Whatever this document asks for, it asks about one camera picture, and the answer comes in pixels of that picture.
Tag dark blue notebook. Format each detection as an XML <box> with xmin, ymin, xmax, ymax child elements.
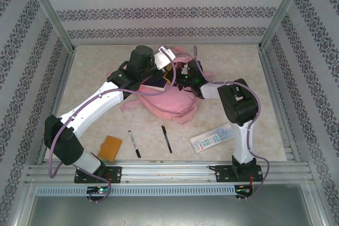
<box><xmin>140</xmin><ymin>75</ymin><xmax>171</xmax><ymax>94</ymax></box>

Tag pink student backpack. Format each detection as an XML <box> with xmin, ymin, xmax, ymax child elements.
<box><xmin>120</xmin><ymin>47</ymin><xmax>212</xmax><ymax>126</ymax></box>

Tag black marker pen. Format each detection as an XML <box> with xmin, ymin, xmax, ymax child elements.
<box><xmin>161</xmin><ymin>125</ymin><xmax>173</xmax><ymax>154</ymax></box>

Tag white blue paper pack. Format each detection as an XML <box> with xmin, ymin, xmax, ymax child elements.
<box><xmin>190</xmin><ymin>124</ymin><xmax>238</xmax><ymax>154</ymax></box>

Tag white barrel marker pen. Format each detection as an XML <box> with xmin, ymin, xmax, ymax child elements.
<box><xmin>128</xmin><ymin>130</ymin><xmax>142</xmax><ymax>158</ymax></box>

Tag orange leather wallet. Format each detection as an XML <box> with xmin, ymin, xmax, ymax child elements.
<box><xmin>97</xmin><ymin>135</ymin><xmax>123</xmax><ymax>162</ymax></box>

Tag aluminium side rail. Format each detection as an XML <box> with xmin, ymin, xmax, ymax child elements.
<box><xmin>258</xmin><ymin>47</ymin><xmax>302</xmax><ymax>162</ymax></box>
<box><xmin>36</xmin><ymin>48</ymin><xmax>77</xmax><ymax>165</ymax></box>

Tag aluminium mounting rail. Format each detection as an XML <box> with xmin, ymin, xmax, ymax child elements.
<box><xmin>25</xmin><ymin>159</ymin><xmax>316</xmax><ymax>184</ymax></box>

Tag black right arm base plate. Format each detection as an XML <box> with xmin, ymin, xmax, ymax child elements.
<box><xmin>216</xmin><ymin>164</ymin><xmax>263</xmax><ymax>183</ymax></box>

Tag aluminium frame post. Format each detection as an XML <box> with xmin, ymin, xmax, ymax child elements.
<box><xmin>258</xmin><ymin>0</ymin><xmax>310</xmax><ymax>51</ymax></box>
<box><xmin>22</xmin><ymin>0</ymin><xmax>76</xmax><ymax>53</ymax></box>

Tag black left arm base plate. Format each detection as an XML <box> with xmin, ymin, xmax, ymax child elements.
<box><xmin>74</xmin><ymin>166</ymin><xmax>123</xmax><ymax>184</ymax></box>

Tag grey slotted cable duct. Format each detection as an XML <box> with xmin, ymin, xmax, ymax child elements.
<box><xmin>35</xmin><ymin>185</ymin><xmax>236</xmax><ymax>197</ymax></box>

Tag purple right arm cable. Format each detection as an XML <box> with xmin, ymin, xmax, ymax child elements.
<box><xmin>192</xmin><ymin>44</ymin><xmax>271</xmax><ymax>203</ymax></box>

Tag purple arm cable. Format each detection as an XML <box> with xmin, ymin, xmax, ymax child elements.
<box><xmin>192</xmin><ymin>44</ymin><xmax>271</xmax><ymax>203</ymax></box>
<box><xmin>49</xmin><ymin>48</ymin><xmax>177</xmax><ymax>203</ymax></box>

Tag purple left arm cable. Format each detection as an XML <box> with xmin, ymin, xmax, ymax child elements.
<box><xmin>49</xmin><ymin>48</ymin><xmax>177</xmax><ymax>203</ymax></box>

